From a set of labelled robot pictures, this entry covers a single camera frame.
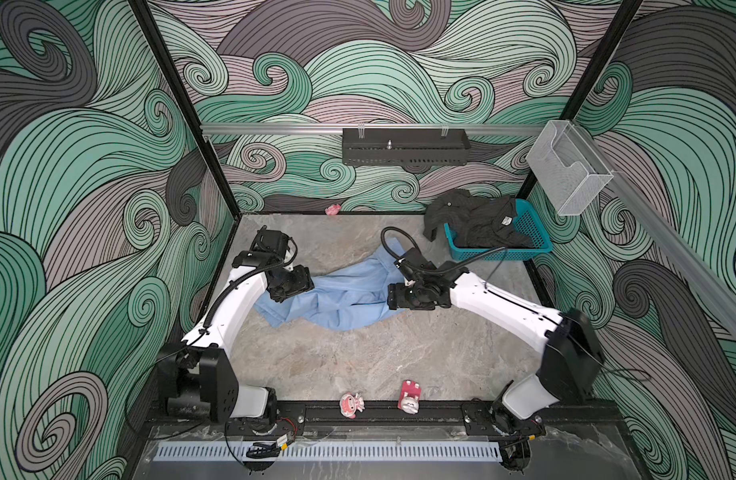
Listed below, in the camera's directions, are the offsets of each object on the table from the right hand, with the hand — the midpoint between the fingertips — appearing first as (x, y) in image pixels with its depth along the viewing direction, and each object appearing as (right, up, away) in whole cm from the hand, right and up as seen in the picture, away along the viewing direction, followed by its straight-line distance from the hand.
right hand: (398, 302), depth 82 cm
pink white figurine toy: (-13, -24, -10) cm, 29 cm away
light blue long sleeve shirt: (-16, -1, +5) cm, 16 cm away
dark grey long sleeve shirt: (+33, +24, +29) cm, 50 cm away
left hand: (-26, +5, 0) cm, 27 cm away
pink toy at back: (-22, +30, +36) cm, 51 cm away
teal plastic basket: (+52, +23, +28) cm, 63 cm away
